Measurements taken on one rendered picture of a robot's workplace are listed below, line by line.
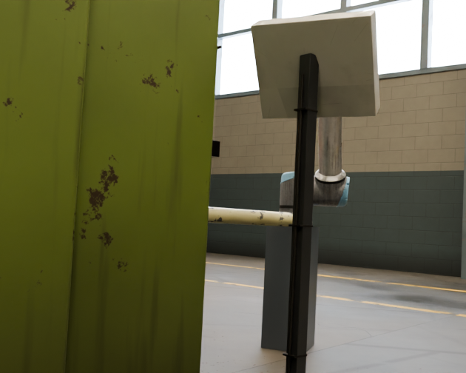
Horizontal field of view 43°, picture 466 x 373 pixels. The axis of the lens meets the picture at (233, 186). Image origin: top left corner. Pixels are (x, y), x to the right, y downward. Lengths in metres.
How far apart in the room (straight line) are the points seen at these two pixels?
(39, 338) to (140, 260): 0.34
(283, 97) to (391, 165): 7.66
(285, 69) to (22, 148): 0.83
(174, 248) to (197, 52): 0.52
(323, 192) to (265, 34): 1.34
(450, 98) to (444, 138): 0.58
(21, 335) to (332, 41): 1.07
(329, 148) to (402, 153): 6.53
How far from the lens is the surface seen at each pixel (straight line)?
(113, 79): 1.43
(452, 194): 8.99
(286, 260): 2.89
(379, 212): 9.39
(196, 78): 1.58
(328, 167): 2.86
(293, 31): 1.70
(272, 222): 1.83
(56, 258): 1.24
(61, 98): 1.25
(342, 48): 1.68
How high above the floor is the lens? 0.60
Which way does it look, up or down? 3 degrees up
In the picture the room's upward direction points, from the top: 3 degrees clockwise
